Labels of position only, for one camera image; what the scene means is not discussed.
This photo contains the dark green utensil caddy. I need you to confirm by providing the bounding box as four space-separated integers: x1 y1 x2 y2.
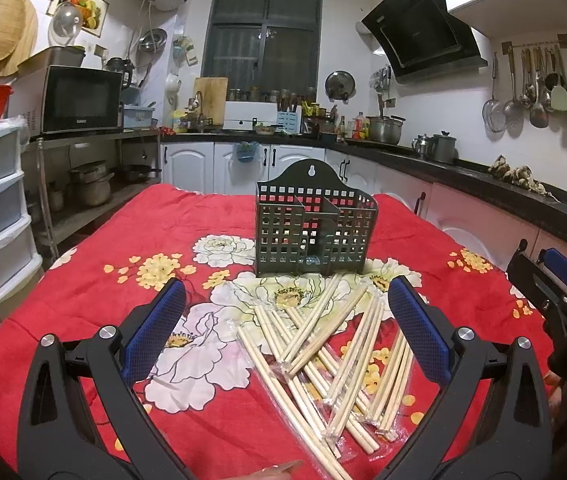
254 158 378 276

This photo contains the dark kitchen window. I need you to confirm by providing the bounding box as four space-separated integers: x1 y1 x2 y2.
202 0 321 96

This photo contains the red floral tablecloth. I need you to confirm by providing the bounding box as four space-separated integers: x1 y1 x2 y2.
0 182 557 480

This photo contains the hanging strainer ladle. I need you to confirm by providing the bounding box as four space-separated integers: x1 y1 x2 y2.
482 52 507 133

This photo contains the steel kettle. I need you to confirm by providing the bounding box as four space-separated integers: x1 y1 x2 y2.
411 134 432 159

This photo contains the large steel stockpot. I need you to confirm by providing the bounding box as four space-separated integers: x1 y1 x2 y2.
368 115 405 145

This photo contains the black range hood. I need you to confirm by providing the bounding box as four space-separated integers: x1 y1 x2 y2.
363 0 487 84

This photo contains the hanging glass pot lid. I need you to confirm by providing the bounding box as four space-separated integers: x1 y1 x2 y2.
325 70 356 104

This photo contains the blue knife block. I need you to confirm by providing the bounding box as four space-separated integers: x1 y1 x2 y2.
277 110 302 134

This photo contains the black microwave oven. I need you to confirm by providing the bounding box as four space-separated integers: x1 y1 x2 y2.
7 65 123 136

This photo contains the wooden cutting board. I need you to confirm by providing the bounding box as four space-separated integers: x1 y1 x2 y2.
194 77 228 127

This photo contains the fruit picture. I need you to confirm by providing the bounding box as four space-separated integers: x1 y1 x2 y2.
46 0 109 37

